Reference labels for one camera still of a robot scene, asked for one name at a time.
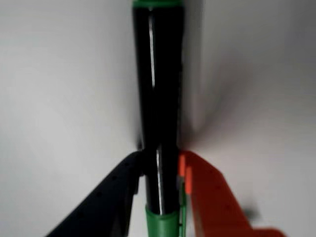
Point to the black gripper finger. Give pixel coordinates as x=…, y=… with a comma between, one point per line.
x=103, y=207

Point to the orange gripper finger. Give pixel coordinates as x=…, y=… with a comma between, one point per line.
x=212, y=205

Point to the green and black marker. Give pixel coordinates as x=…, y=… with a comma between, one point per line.
x=158, y=98

